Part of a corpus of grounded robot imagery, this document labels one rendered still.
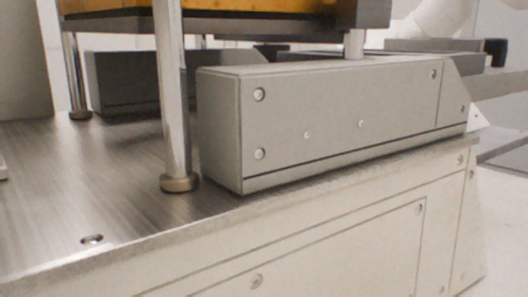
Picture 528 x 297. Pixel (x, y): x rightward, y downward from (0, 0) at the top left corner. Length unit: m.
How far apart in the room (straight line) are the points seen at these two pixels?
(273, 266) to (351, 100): 0.12
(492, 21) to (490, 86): 2.98
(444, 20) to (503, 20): 2.47
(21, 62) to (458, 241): 0.48
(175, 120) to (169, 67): 0.03
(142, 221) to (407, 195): 0.21
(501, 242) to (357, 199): 0.36
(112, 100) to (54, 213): 0.25
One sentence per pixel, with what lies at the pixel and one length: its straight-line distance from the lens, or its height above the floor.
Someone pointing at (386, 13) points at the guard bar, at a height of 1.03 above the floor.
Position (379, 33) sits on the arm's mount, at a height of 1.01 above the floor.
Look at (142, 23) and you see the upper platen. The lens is 0.25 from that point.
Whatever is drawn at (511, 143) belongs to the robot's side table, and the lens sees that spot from 1.18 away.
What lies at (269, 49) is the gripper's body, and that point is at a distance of 0.76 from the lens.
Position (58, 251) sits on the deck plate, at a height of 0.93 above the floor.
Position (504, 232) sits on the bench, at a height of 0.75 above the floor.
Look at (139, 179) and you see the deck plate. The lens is 0.26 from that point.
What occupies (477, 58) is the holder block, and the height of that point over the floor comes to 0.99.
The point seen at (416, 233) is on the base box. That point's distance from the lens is 0.37.
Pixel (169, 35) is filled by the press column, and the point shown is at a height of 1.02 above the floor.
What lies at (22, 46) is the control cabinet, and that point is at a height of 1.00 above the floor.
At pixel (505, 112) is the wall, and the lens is 3.51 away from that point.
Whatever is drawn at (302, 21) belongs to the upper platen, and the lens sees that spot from 0.31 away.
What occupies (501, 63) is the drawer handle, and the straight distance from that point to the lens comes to 0.66.
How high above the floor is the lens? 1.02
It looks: 17 degrees down
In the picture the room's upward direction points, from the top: straight up
